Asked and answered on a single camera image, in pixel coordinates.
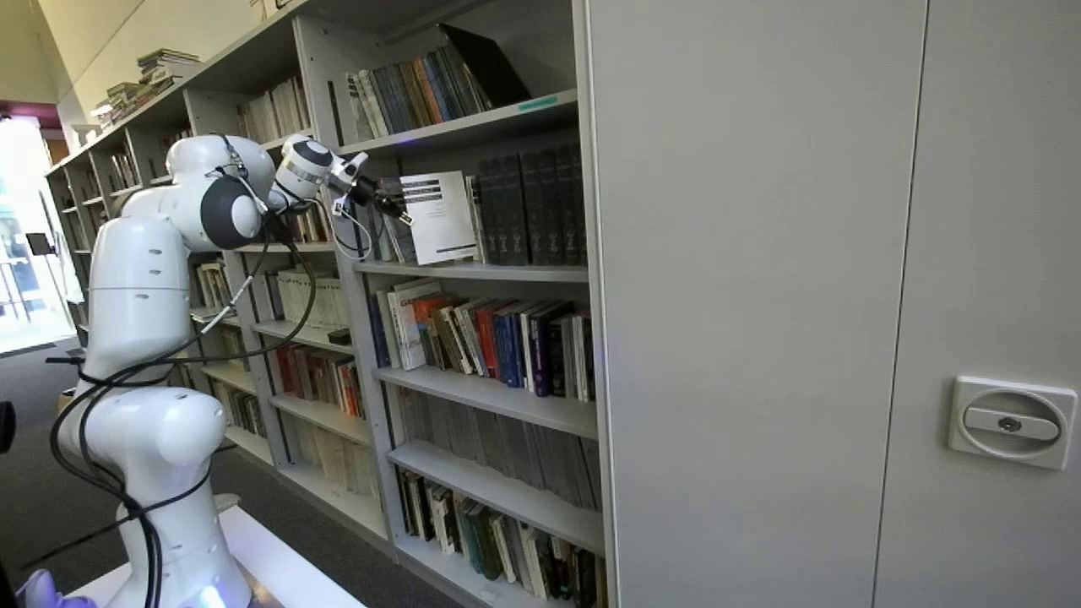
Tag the slim red book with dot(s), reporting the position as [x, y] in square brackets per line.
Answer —
[487, 341]

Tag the small black device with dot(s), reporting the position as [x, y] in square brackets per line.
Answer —
[5, 427]

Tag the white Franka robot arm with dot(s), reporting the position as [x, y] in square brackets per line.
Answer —
[138, 290]

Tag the white book with striped cover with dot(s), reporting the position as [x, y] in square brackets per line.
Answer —
[441, 219]

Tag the grey metal bookcase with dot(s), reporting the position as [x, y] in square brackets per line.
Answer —
[474, 271]
[56, 225]
[306, 332]
[131, 156]

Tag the white book blue lettering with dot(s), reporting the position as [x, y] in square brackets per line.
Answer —
[407, 332]

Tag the black leaning book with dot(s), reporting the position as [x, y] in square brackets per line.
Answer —
[483, 65]

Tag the slim blue book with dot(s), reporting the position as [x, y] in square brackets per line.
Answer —
[507, 345]

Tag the tall grey cabinet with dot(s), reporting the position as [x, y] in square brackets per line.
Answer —
[765, 282]

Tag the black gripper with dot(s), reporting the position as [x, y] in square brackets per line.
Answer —
[366, 189]

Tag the dark grey hardback volume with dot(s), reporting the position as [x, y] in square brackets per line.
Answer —
[495, 212]
[513, 209]
[568, 202]
[542, 208]

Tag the white table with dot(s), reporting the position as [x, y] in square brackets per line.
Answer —
[281, 562]

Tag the stack of pale books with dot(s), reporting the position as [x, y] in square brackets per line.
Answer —
[156, 67]

